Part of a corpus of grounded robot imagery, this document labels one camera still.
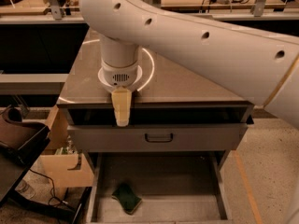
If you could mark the white bowl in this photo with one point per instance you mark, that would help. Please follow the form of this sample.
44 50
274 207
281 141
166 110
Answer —
129 77

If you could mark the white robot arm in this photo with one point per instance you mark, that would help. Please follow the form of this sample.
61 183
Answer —
260 66

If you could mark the cardboard box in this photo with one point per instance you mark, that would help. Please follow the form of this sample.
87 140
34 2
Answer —
67 171

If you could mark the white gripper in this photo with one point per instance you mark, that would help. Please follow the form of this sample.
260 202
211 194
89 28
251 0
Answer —
121 76

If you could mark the dark brown chair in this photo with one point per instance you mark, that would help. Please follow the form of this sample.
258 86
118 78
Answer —
21 143

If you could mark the closed grey drawer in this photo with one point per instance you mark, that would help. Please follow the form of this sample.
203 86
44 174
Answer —
203 137

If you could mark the open bottom drawer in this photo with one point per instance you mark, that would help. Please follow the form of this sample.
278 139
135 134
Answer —
175 188

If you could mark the grey drawer cabinet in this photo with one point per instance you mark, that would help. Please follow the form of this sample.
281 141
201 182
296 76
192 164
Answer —
169 95

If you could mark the green sponge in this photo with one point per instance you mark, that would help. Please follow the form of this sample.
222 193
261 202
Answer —
127 198

